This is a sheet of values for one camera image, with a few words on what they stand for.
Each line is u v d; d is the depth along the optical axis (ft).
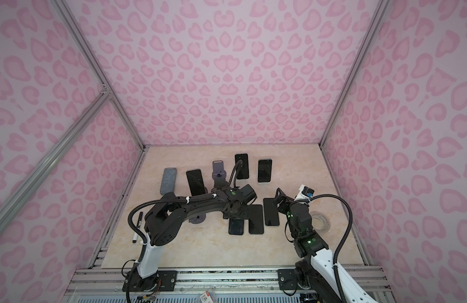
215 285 2.39
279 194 2.50
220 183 3.32
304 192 2.23
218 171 3.30
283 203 2.32
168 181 3.30
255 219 2.90
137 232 1.68
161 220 1.72
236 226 2.82
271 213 2.98
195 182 2.95
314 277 1.96
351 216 1.96
